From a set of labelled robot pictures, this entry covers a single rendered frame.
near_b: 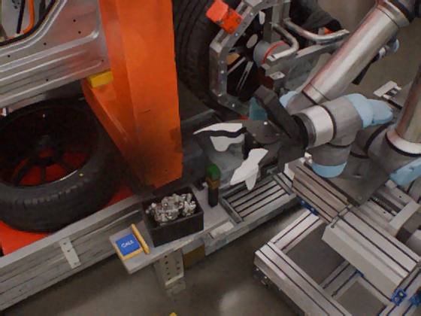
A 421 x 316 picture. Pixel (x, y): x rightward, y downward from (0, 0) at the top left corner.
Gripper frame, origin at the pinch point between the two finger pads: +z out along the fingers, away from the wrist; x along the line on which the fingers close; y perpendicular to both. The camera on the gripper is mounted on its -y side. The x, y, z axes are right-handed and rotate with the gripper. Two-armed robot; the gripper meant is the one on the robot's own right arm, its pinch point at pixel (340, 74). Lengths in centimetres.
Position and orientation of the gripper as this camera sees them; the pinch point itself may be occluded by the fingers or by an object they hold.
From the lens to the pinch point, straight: 169.2
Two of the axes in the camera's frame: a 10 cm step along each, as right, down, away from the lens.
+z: -7.9, 4.4, -4.2
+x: 6.1, 5.8, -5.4
